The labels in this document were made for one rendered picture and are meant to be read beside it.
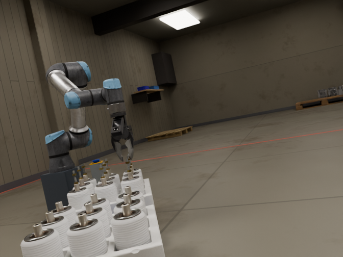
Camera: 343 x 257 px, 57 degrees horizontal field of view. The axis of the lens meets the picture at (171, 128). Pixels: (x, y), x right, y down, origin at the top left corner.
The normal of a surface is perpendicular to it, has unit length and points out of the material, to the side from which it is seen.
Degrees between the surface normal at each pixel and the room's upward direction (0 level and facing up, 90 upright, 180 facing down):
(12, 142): 90
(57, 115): 90
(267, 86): 90
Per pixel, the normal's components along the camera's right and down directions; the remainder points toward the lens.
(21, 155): 0.92, -0.17
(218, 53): -0.34, 0.11
